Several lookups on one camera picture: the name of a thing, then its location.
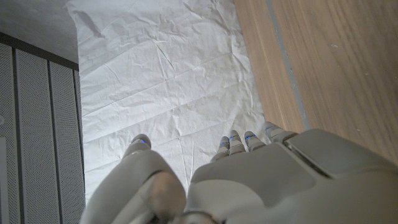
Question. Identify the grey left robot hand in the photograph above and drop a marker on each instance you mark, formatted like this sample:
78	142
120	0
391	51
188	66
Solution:
264	183

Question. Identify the white wrinkled backdrop cloth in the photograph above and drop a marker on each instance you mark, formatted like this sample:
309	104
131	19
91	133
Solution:
161	77

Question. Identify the grey perforated panel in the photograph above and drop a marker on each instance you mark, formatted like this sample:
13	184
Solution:
34	140

